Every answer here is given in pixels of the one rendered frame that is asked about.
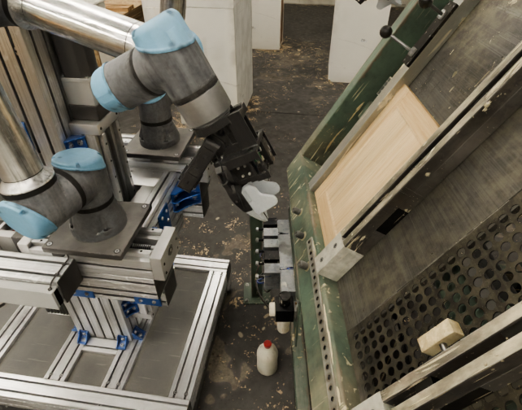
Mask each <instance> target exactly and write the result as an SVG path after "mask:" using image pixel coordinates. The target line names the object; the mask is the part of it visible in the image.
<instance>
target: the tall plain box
mask: <svg viewBox="0 0 522 410"><path fill-rule="evenodd" d="M185 22H186V24H187V25H188V27H189V29H190V30H191V31H193V32H194V33H196V34H197V36H198V37H199V39H200V40H201V42H202V46H203V49H204V55H205V56H206V57H207V60H208V62H209V64H210V65H211V67H212V69H213V70H214V72H215V74H216V76H217V77H218V79H219V81H220V83H221V85H222V86H223V88H224V90H225V92H226V94H227V95H228V97H229V99H230V100H231V105H232V106H234V105H236V104H238V103H241V102H244V103H245V105H246V106H247V105H248V103H249V101H250V97H251V95H252V94H253V67H252V9H251V0H186V10H185Z"/></svg>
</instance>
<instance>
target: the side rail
mask: <svg viewBox="0 0 522 410"><path fill-rule="evenodd" d="M418 1H419V0H410V1H409V3H408V4H407V5H406V7H405V8H404V10H403V11H402V13H401V14H400V15H399V17H398V18H397V19H396V20H395V21H394V23H393V25H392V26H391V28H392V29H393V32H392V34H393V35H394V36H395V37H396V38H398V39H399V40H400V41H402V42H403V43H405V44H406V45H407V46H409V47H410V48H412V47H413V46H414V45H415V44H416V43H417V42H418V40H419V39H420V38H421V36H422V35H423V34H424V32H425V31H426V30H427V28H428V27H429V26H430V24H431V23H432V22H433V21H434V20H435V19H436V18H437V15H438V13H436V12H435V11H434V10H433V9H432V8H428V9H422V8H420V6H419V4H418ZM449 1H450V0H433V5H434V6H435V7H437V8H438V9H439V10H440V11H441V10H442V9H443V8H444V7H445V6H446V4H447V3H448V2H449ZM408 52H409V51H408V50H406V49H405V48H404V47H402V46H401V45H399V44H398V43H397V42H396V41H395V40H393V39H392V38H391V37H388V38H382V39H381V41H380V42H379V44H378V45H377V46H376V48H375V50H374V51H373V52H372V53H371V54H370V56H369V57H368V59H367V60H366V61H365V63H364V64H363V66H362V67H361V68H360V69H359V71H358V72H357V73H356V75H355V77H354V78H353V79H352V81H351V82H350V83H349V84H348V86H347V87H346V89H345V90H344V91H343V93H342V94H341V96H340V97H339V98H338V100H337V101H336V102H335V103H334V105H333V106H332V108H331V109H330V110H329V112H328V113H327V115H326V116H325V117H324V118H323V120H322V121H321V122H320V124H319V125H318V127H317V128H316V130H315V131H314V133H313V134H312V135H311V136H310V137H309V139H308V140H307V142H306V143H305V145H304V146H303V147H302V156H305V157H307V158H308V159H311V161H313V162H315V163H317V164H319V165H321V166H322V165H323V164H324V163H325V161H326V160H327V159H328V157H329V156H330V155H331V154H332V153H333V152H334V151H335V149H336V148H337V146H338V145H339V144H340V143H341V141H342V140H343V139H344V137H345V136H346V135H347V134H348V132H349V131H350V130H351V129H352V128H353V127H354V125H355V124H356V123H357V121H358V120H359V118H358V114H359V113H360V112H361V111H362V110H363V108H364V107H365V106H366V104H367V103H368V102H369V101H372V102H373V101H374V100H375V99H376V97H377V96H378V95H377V94H376V93H377V92H378V91H379V90H380V88H381V87H382V86H383V84H384V83H385V82H386V81H387V80H388V79H389V77H390V76H391V77H393V76H394V75H395V73H396V72H397V71H398V69H399V68H400V67H401V66H402V65H403V62H402V60H403V59H404V58H405V57H406V55H407V53H408Z"/></svg>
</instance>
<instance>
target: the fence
mask: <svg viewBox="0 0 522 410"><path fill-rule="evenodd" d="M479 1H480V0H454V1H453V2H455V3H457V4H458V5H459V6H458V8H457V9H456V10H455V11H454V13H453V14H452V15H451V16H450V18H449V19H448V20H447V21H446V22H445V23H444V25H443V26H442V27H441V28H440V30H439V31H438V32H437V34H436V35H435V36H434V37H433V39H432V40H431V41H430V43H429V44H428V45H427V46H426V47H425V48H424V49H423V51H422V52H421V53H420V55H419V56H418V57H417V58H416V60H415V61H414V62H413V63H412V65H411V66H410V67H409V68H408V67H407V66H406V65H405V64H403V65H402V66H401V67H400V68H399V69H398V71H397V72H396V73H395V75H394V76H393V77H392V79H391V80H390V81H389V83H388V84H387V85H386V86H385V88H384V89H383V90H382V91H381V92H380V93H379V95H378V96H377V97H376V99H375V100H374V101H373V103H372V104H371V105H370V107H369V108H368V109H367V110H366V111H365V112H364V113H363V115H362V116H361V117H360V119H359V120H358V121H357V123H356V124H355V125H354V127H353V128H352V129H351V130H350V131H349V132H348V134H347V135H346V136H345V137H344V139H343V140H342V141H341V143H340V144H339V145H338V146H337V148H336V149H335V151H334V152H333V153H332V154H331V155H330V156H329V157H328V159H327V160H326V161H325V163H324V164H323V165H322V167H321V168H320V169H319V171H318V172H317V173H316V174H315V175H314V176H313V177H312V179H311V180H310V181H309V187H310V190H311V191H313V192H316V190H317V189H318V188H319V187H320V185H321V184H322V183H323V182H324V180H325V179H326V178H327V177H328V175H329V174H330V173H331V172H332V170H333V169H334V168H335V167H336V166H337V165H338V164H339V162H340V161H341V160H342V159H343V157H344V156H345V155H346V154H347V152H348V151H349V150H350V148H351V147H352V146H353V145H354V144H355V143H356V142H357V141H358V140H359V138H360V137H361V136H362V134H363V133H364V132H365V131H366V129H367V128H368V127H369V126H370V124H371V123H372V122H373V121H374V119H375V118H377V116H378V115H379V114H380V113H381V111H382V110H383V109H384V108H385V106H386V105H387V104H388V103H389V101H390V100H391V99H392V98H393V96H394V95H395V94H396V93H397V92H398V91H399V90H400V88H401V87H402V86H403V85H404V84H405V85H407V86H409V85H410V84H411V83H412V82H413V80H414V79H415V78H416V77H417V76H418V75H419V73H420V72H421V71H422V70H423V68H424V67H425V66H426V65H427V63H428V62H429V61H430V60H431V58H432V57H433V56H434V55H435V54H436V53H437V52H438V51H439V49H440V48H441V47H442V46H443V44H444V43H445V42H446V41H447V39H448V38H449V37H450V36H451V34H452V33H453V32H454V31H455V30H456V29H457V28H458V27H459V25H460V24H461V23H462V22H463V20H464V19H465V18H466V17H467V16H468V14H469V13H470V12H471V11H472V9H473V8H474V7H475V6H476V4H477V3H478V2H479Z"/></svg>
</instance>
